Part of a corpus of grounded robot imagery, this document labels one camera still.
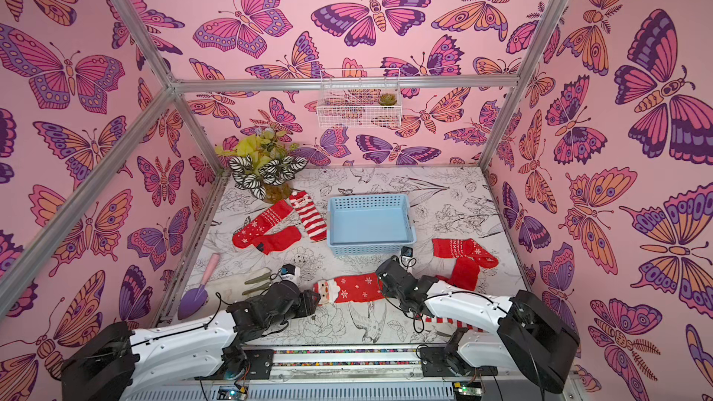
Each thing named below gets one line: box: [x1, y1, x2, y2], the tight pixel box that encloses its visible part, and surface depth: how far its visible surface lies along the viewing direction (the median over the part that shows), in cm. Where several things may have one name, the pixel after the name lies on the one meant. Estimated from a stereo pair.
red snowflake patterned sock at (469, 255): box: [431, 237, 499, 292], surface depth 94 cm
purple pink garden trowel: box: [177, 253, 221, 321], surface depth 87 cm
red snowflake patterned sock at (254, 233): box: [232, 200, 302, 256], surface depth 102 cm
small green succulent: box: [377, 92, 398, 106], surface depth 95 cm
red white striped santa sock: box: [288, 189, 327, 244], surface depth 106 cm
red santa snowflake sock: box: [312, 272, 386, 306], surface depth 87 cm
